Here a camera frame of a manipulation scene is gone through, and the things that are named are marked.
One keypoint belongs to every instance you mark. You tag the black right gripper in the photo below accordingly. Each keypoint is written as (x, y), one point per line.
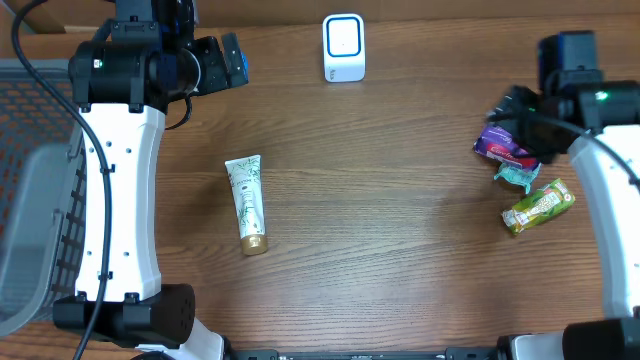
(504, 112)

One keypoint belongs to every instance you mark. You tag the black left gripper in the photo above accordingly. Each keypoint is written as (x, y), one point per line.
(218, 78)

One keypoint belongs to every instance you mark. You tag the purple snack packet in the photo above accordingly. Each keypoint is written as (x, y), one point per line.
(496, 143)

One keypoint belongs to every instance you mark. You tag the teal packet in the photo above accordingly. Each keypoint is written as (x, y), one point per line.
(517, 176)

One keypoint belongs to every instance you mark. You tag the green yellow sachet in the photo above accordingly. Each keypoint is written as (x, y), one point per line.
(542, 205)

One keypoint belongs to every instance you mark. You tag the white cosmetic tube gold cap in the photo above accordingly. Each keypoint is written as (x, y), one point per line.
(246, 183)

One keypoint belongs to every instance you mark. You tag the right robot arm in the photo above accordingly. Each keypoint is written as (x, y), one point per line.
(577, 112)

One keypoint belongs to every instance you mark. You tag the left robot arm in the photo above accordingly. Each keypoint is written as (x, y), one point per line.
(123, 81)

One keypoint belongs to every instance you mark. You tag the white barcode scanner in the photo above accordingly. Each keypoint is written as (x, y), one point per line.
(344, 51)

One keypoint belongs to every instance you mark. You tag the grey plastic basket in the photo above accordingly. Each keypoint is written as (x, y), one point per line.
(43, 174)

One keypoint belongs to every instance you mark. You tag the black rail at table edge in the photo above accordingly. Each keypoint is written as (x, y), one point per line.
(452, 353)

